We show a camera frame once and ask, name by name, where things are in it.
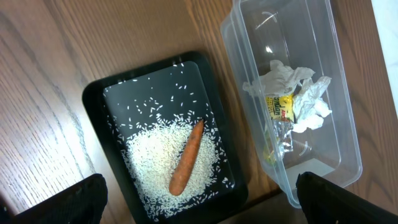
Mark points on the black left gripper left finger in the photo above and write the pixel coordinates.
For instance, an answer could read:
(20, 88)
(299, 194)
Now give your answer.
(83, 202)

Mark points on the black tray bin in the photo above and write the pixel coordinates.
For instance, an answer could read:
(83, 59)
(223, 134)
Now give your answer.
(93, 102)

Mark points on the clear plastic bin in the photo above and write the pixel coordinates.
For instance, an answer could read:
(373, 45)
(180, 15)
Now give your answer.
(299, 34)

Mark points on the foil wrapper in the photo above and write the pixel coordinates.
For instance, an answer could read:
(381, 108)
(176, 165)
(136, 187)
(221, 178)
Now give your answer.
(282, 116)

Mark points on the white napkin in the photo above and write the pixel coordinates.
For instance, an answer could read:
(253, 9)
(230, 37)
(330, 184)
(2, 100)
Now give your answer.
(308, 105)

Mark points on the orange carrot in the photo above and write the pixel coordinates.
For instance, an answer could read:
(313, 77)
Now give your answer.
(186, 164)

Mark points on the white rice pile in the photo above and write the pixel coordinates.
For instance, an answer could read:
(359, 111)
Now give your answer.
(152, 156)

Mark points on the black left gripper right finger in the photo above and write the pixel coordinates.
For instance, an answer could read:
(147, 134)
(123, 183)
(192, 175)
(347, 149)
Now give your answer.
(324, 202)

